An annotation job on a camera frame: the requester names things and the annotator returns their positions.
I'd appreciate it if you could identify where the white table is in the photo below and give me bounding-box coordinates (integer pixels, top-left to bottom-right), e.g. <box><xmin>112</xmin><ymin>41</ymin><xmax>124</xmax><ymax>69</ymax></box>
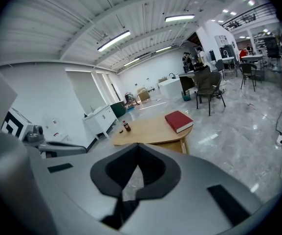
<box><xmin>240</xmin><ymin>54</ymin><xmax>265</xmax><ymax>63</ymax></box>

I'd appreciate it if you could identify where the black balcony railing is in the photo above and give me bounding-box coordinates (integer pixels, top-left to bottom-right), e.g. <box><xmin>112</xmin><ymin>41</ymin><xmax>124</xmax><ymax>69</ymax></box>
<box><xmin>222</xmin><ymin>2</ymin><xmax>278</xmax><ymax>31</ymax></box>

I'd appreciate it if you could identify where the white box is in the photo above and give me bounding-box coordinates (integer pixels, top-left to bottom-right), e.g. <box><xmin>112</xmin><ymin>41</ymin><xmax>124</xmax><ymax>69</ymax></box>
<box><xmin>42</xmin><ymin>114</ymin><xmax>70</xmax><ymax>144</ymax></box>

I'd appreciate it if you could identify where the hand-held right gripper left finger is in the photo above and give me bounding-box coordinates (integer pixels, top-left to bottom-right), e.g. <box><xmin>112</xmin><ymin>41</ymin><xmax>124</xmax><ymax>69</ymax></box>
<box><xmin>28</xmin><ymin>142</ymin><xmax>139</xmax><ymax>235</ymax></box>

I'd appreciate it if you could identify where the dark wicker chair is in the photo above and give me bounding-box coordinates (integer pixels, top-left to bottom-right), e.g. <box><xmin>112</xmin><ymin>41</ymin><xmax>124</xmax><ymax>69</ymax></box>
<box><xmin>194</xmin><ymin>71</ymin><xmax>226</xmax><ymax>117</ymax></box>

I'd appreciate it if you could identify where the wooden crate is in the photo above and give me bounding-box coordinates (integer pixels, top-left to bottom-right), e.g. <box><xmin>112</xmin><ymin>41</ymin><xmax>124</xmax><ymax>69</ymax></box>
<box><xmin>137</xmin><ymin>87</ymin><xmax>151</xmax><ymax>102</ymax></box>

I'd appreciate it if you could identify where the red hardcover book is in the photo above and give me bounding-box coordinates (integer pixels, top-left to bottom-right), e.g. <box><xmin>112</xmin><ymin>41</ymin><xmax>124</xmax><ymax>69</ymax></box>
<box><xmin>164</xmin><ymin>110</ymin><xmax>194</xmax><ymax>134</ymax></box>

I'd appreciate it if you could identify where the white sink cabinet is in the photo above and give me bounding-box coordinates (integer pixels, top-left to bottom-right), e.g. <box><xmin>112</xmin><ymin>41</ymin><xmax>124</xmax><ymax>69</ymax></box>
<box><xmin>82</xmin><ymin>104</ymin><xmax>119</xmax><ymax>140</ymax></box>

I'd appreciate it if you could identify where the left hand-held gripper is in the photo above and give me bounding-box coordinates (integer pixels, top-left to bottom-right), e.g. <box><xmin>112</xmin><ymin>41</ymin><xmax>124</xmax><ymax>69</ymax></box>
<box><xmin>0</xmin><ymin>108</ymin><xmax>87</xmax><ymax>158</ymax></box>

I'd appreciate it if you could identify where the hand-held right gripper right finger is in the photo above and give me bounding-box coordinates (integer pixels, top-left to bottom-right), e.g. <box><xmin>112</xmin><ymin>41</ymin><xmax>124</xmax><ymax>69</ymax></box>
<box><xmin>121</xmin><ymin>142</ymin><xmax>264</xmax><ymax>235</ymax></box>

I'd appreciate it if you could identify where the black metal chair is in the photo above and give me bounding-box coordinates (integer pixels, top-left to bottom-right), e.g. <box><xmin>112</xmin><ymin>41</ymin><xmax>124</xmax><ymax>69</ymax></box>
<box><xmin>239</xmin><ymin>63</ymin><xmax>258</xmax><ymax>92</ymax></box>

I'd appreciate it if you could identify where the dark desk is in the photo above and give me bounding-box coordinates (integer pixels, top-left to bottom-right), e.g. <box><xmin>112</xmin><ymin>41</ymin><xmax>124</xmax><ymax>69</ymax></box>
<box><xmin>178</xmin><ymin>67</ymin><xmax>211</xmax><ymax>95</ymax></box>

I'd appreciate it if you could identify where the dark box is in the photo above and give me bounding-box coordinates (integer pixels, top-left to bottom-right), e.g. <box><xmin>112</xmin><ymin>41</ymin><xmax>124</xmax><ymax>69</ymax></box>
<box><xmin>110</xmin><ymin>101</ymin><xmax>127</xmax><ymax>118</ymax></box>

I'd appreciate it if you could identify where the wooden coffee table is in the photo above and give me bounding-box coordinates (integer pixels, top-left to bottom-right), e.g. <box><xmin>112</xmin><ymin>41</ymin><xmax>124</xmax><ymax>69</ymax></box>
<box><xmin>111</xmin><ymin>115</ymin><xmax>194</xmax><ymax>154</ymax></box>

